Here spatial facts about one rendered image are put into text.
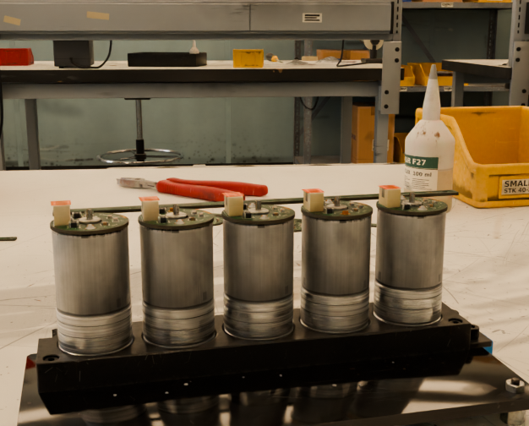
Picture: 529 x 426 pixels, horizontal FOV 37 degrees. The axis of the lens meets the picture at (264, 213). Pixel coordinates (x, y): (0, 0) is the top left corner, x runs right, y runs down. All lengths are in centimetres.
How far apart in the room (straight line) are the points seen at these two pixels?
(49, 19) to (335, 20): 89
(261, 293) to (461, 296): 15
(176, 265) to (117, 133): 446
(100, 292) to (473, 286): 21
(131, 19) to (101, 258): 229
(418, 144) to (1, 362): 32
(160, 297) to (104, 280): 2
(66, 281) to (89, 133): 447
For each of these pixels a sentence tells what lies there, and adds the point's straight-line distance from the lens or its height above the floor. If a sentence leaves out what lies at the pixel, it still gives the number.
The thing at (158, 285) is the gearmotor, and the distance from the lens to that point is 26.
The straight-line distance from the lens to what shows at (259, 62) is 263.
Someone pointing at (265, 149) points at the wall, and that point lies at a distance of 472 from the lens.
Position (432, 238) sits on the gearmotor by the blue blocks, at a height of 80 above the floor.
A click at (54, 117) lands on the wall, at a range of 474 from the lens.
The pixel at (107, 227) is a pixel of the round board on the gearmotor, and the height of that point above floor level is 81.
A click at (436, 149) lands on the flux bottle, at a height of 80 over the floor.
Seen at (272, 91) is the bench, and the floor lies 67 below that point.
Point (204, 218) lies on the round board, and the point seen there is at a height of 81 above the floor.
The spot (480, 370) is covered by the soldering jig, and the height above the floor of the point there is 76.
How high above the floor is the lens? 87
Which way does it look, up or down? 13 degrees down
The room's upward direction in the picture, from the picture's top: straight up
